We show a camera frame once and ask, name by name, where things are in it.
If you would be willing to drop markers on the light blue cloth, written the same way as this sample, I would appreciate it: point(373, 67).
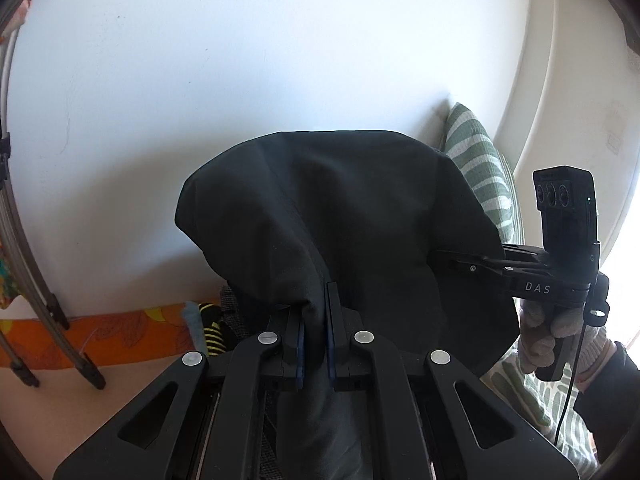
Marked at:
point(192, 320)

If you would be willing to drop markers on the green patterned white cloth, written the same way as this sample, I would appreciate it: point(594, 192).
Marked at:
point(525, 400)

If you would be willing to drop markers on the grey checked garment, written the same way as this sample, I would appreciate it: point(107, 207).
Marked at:
point(235, 315)

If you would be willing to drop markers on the dark pants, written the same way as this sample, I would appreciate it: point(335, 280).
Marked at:
point(350, 200)

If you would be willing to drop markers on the peach blanket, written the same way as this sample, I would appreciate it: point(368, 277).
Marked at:
point(75, 420)

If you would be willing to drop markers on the orange floral mattress sheet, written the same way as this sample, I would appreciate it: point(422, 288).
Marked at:
point(125, 335)

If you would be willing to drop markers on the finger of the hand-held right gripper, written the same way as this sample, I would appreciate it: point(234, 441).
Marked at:
point(480, 262)

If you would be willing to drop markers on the orange floral hanging cloth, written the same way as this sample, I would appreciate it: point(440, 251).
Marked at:
point(6, 280)

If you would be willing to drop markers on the person's right forearm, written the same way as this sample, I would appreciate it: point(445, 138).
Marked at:
point(612, 400)

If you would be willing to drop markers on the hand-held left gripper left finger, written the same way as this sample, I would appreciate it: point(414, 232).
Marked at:
point(300, 355)

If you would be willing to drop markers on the person's right hand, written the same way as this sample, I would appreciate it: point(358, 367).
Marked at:
point(537, 332)

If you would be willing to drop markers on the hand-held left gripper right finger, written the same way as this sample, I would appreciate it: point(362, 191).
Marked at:
point(330, 355)

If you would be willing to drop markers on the green striped pillow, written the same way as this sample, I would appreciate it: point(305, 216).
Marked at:
point(475, 160)

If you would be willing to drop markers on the black yellow-striped garment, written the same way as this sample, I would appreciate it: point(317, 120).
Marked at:
point(215, 332)

